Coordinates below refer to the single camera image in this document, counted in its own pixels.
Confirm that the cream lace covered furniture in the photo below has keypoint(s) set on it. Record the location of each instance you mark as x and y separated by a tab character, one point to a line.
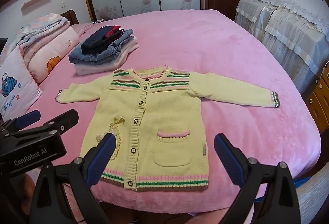
282	21

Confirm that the red and black folded garment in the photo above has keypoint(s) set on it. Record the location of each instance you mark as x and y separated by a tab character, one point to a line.
113	31

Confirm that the navy folded garment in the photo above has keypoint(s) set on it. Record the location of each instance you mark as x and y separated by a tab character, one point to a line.
93	44

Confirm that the pink wall shelf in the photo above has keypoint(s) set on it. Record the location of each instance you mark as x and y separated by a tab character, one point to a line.
36	1

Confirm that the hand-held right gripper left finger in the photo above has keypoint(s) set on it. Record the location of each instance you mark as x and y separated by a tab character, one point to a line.
100	159

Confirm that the pink folded quilt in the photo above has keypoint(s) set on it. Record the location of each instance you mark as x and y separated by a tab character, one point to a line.
51	49

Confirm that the floral folded quilt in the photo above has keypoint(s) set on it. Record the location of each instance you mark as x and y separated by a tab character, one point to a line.
43	25

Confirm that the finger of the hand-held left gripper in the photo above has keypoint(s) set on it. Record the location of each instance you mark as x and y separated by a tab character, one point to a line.
28	117
64	118

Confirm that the white cartoon print pillow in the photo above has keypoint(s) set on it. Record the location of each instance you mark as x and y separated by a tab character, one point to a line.
15	85

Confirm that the dark wooden headboard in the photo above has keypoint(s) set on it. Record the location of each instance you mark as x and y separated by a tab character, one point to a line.
72	17

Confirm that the wooden drawer cabinet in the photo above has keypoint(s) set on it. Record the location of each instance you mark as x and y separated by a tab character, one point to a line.
318	100

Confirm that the yellow knitted striped cardigan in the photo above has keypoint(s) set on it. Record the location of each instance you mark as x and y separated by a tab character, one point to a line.
164	116

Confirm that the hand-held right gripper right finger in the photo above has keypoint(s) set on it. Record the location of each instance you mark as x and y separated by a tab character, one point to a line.
228	159

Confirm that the pink fleece bed blanket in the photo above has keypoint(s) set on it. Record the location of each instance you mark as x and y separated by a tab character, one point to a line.
205	41

